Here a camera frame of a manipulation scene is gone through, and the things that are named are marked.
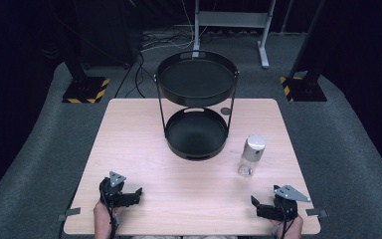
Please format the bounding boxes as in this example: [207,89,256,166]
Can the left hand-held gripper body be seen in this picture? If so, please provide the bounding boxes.
[98,170,129,209]

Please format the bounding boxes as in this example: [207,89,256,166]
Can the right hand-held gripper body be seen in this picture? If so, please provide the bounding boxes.
[272,184,312,223]

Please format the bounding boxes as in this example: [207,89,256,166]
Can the clear bottle with silver cap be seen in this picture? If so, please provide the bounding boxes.
[237,133,268,178]

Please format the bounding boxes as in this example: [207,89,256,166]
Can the black two-tier round rack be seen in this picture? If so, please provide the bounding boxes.
[154,50,240,162]

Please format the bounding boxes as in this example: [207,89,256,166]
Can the person's right hand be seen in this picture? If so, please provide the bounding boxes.
[270,214,304,239]

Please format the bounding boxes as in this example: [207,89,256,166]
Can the person's left hand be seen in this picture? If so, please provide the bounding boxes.
[93,200,124,239]

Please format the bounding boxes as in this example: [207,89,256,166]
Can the grey table clamp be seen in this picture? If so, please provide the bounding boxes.
[304,207,329,219]
[57,207,82,222]

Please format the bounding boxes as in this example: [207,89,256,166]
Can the black stand with striped base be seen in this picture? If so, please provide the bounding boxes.
[280,0,328,103]
[46,0,111,105]

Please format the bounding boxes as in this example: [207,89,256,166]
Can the grey metal stand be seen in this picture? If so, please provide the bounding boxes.
[192,0,279,70]

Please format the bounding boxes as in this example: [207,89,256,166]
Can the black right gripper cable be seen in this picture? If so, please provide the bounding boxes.
[278,204,295,239]

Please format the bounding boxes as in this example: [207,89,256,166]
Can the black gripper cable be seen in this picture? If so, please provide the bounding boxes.
[278,204,295,239]
[99,184,118,239]

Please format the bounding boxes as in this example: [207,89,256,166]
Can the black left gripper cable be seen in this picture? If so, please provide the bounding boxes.
[99,184,118,239]

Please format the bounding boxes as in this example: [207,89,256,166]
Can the bundle of floor cables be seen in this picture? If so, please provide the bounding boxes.
[113,0,220,100]

